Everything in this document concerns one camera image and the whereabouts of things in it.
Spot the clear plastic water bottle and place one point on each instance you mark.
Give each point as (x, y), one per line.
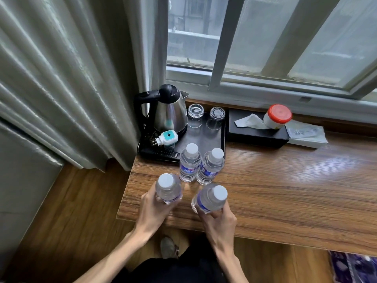
(210, 198)
(209, 167)
(168, 188)
(190, 163)

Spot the black tissue box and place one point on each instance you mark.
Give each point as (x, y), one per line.
(253, 135)

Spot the white window frame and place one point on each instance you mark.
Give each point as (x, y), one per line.
(265, 85)

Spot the person's right forearm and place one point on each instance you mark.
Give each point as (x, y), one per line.
(231, 263)

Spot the person's black trousers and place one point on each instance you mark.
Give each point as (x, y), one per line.
(182, 266)

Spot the person's right hand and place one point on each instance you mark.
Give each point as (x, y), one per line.
(219, 226)

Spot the stainless steel electric kettle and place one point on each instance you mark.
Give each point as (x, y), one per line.
(169, 111)

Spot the clear drinking glass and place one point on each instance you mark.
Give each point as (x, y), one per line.
(195, 115)
(215, 118)

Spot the white teal plug-in device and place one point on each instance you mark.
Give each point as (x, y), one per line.
(167, 137)

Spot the person's grey shoe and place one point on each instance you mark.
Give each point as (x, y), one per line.
(168, 247)

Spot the white paper packet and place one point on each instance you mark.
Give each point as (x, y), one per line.
(306, 134)

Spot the purple patterned bag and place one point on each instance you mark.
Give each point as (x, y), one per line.
(352, 266)

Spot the person's left forearm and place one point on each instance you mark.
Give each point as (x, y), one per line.
(112, 257)

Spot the person's right thumb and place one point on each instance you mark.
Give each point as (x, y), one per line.
(227, 209)

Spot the white tissue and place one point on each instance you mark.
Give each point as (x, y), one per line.
(250, 122)

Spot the person's left hand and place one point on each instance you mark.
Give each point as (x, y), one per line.
(151, 213)

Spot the black plastic tray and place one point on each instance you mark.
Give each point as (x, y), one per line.
(203, 138)

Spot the grey curtain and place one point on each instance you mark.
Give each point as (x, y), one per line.
(64, 79)

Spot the white jar with red lid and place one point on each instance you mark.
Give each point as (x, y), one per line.
(276, 116)

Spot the person's left thumb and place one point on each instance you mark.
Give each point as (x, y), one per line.
(171, 205)

